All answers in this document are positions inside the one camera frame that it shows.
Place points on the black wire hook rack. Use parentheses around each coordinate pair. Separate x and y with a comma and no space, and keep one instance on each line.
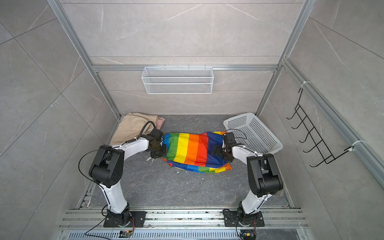
(315,136)

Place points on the white wire wall basket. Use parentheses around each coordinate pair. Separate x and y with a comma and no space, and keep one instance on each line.
(178,80)

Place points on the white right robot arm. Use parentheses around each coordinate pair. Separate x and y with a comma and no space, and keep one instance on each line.
(264,179)

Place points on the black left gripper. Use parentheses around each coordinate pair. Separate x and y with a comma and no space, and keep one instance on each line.
(164,153)

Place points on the beige shorts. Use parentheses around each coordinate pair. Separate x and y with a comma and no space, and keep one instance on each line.
(130,127)

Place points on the multicolour orange blue shorts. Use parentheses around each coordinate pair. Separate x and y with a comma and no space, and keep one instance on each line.
(193,152)

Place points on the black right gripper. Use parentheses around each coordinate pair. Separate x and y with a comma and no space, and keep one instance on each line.
(218,153)

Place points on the aluminium frame post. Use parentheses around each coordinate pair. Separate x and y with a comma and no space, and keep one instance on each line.
(58,10)

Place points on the white plastic laundry basket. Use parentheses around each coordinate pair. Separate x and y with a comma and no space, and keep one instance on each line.
(250,131)

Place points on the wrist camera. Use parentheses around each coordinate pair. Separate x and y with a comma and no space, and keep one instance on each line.
(157,135)
(229,140)

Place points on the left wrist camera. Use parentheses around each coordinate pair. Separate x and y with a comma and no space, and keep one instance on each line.
(157,135)

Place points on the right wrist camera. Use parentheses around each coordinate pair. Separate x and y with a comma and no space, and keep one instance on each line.
(229,140)

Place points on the pink drawstring shorts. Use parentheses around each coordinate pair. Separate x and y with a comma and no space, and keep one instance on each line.
(160,121)

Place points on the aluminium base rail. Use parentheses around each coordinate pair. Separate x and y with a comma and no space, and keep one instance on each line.
(189,223)

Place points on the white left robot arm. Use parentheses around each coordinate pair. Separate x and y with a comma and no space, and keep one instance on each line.
(107,170)

